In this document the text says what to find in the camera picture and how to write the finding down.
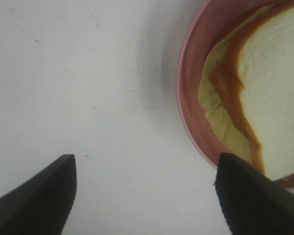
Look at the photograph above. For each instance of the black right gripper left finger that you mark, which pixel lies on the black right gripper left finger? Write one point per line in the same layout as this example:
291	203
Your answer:
41	205

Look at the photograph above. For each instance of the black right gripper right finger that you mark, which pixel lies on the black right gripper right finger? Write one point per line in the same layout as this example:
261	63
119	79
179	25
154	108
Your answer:
251	203

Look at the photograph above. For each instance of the white bread sandwich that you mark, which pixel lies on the white bread sandwich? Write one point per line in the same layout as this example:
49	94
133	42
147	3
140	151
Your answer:
247	88

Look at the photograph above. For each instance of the pink round plate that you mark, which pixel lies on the pink round plate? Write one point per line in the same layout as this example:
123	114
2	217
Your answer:
213	17

